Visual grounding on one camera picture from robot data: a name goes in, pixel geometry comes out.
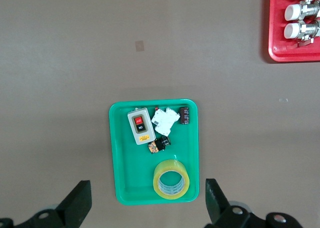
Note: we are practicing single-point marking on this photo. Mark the white miniature circuit breaker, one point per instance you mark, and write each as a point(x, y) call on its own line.
point(173, 116)
point(160, 120)

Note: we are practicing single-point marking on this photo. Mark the beige square table sticker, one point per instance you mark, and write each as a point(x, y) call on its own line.
point(140, 45)

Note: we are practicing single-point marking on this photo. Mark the green plastic tray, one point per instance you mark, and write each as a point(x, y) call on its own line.
point(135, 173)

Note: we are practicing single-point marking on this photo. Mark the small clear tape scrap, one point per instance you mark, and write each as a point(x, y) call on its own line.
point(283, 100)

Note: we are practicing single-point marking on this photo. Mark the metal valve with white cap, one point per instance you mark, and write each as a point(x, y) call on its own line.
point(293, 12)
point(292, 30)

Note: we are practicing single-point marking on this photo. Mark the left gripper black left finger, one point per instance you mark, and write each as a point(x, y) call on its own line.
point(72, 205)

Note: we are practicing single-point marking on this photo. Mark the clear yellowish packing tape roll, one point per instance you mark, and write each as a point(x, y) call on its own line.
point(170, 166)

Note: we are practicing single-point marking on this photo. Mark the black and orange component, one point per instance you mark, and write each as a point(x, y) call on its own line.
point(158, 145)

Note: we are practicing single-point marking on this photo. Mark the grey on-off switch box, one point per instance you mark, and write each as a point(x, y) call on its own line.
point(142, 132)

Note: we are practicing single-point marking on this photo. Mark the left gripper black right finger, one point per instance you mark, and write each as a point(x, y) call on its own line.
point(215, 203)

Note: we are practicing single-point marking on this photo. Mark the red tray holding valves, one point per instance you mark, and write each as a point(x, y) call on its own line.
point(277, 25)

